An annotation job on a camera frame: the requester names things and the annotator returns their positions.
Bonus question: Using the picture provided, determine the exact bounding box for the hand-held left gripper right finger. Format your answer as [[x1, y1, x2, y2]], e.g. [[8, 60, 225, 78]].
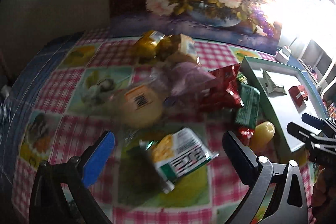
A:
[[222, 131, 309, 224]]

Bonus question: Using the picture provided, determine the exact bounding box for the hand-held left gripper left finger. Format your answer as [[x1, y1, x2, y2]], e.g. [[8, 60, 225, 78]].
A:
[[28, 130, 116, 224]]

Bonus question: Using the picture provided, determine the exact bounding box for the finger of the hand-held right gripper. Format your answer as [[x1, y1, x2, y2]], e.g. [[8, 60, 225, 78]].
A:
[[287, 122, 319, 144], [301, 113, 336, 130]]

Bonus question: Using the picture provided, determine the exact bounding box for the red candy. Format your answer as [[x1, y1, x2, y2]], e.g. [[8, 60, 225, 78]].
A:
[[238, 127, 255, 146], [289, 84, 309, 107]]

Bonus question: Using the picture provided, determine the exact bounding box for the grey box tray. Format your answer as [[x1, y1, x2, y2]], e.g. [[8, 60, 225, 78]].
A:
[[240, 56, 323, 152]]

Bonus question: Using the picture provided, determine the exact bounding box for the yellow jelly cup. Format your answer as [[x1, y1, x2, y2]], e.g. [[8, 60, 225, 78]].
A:
[[249, 121, 276, 152]]

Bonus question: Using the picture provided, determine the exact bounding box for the silver snack wrapper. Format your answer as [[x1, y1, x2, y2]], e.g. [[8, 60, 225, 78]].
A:
[[262, 70, 287, 95]]

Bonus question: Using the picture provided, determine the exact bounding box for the green and white snack packet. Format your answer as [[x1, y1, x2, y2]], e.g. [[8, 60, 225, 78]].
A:
[[139, 127, 219, 194]]

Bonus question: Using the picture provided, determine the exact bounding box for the pink snack packet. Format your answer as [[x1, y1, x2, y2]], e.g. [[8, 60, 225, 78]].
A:
[[152, 61, 216, 106]]

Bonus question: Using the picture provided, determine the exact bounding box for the person's right hand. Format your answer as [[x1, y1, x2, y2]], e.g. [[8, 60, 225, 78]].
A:
[[311, 166, 336, 210]]

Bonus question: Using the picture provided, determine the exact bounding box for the white shelf rack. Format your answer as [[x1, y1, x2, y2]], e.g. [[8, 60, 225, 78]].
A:
[[297, 39, 336, 98]]

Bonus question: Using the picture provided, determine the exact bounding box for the orange label bun packet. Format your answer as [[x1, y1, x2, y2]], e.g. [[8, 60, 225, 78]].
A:
[[113, 84, 164, 128]]

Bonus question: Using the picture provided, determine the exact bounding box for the red snack packet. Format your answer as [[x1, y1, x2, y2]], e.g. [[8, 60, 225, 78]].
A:
[[198, 63, 243, 111]]

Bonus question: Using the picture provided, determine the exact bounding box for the white power strip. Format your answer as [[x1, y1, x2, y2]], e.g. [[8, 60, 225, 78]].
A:
[[276, 46, 292, 64]]

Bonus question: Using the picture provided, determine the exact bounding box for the clear bread packet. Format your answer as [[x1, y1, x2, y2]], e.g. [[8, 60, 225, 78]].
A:
[[157, 34, 200, 64]]

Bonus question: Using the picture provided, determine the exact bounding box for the yellow jar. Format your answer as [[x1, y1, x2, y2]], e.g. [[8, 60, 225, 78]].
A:
[[135, 30, 168, 58]]

